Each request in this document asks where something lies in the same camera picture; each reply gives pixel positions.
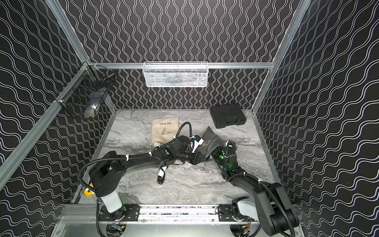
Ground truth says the white hair dryer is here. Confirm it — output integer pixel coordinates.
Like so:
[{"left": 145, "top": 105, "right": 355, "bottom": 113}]
[{"left": 155, "top": 143, "right": 170, "bottom": 185}]

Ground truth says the grey hair dryer bag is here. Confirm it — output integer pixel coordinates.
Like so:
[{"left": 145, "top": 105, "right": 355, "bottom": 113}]
[{"left": 195, "top": 126, "right": 225, "bottom": 159}]

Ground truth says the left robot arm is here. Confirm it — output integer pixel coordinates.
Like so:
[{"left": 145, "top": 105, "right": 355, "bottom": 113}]
[{"left": 78, "top": 121, "right": 207, "bottom": 214}]

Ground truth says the black wire basket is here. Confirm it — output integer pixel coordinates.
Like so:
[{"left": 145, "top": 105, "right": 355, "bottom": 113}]
[{"left": 57, "top": 64, "right": 116, "bottom": 119}]

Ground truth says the white wire basket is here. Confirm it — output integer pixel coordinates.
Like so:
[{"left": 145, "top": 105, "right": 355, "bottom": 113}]
[{"left": 142, "top": 61, "right": 209, "bottom": 87}]

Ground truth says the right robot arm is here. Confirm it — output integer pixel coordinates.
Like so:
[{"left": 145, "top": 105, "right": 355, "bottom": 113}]
[{"left": 210, "top": 141, "right": 299, "bottom": 237}]

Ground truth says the beige hair dryer bag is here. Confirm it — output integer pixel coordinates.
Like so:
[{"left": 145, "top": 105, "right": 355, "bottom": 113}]
[{"left": 151, "top": 117, "right": 179, "bottom": 145}]

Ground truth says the black plastic case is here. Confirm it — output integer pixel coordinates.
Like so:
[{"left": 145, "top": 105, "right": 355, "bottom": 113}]
[{"left": 210, "top": 104, "right": 246, "bottom": 128}]

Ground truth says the yellow tape measure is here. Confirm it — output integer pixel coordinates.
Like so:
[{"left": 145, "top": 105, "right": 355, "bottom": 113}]
[{"left": 83, "top": 188, "right": 95, "bottom": 197}]

